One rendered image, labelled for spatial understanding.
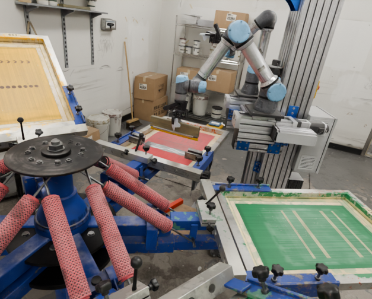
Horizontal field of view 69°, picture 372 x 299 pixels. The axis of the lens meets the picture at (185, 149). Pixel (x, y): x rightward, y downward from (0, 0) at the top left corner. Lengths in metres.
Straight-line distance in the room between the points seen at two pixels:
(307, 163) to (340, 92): 3.01
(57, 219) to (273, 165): 1.81
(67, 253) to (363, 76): 4.94
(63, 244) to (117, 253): 0.14
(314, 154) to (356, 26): 3.15
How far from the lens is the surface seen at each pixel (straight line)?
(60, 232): 0.82
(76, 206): 1.06
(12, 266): 1.04
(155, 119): 1.86
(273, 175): 2.36
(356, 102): 5.29
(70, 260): 0.80
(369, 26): 5.19
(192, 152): 1.70
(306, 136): 1.92
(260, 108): 1.89
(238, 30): 1.65
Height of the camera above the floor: 1.74
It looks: 25 degrees down
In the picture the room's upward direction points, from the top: 7 degrees clockwise
